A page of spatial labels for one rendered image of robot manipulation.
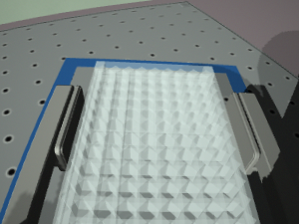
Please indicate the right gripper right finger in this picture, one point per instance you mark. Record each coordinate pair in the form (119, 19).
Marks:
(260, 152)

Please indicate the white well plate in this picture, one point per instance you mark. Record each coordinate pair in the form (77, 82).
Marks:
(181, 128)

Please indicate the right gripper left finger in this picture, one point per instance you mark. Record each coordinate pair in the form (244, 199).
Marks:
(50, 148)

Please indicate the grey perforated metal base plate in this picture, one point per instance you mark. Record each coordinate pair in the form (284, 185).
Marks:
(31, 57)

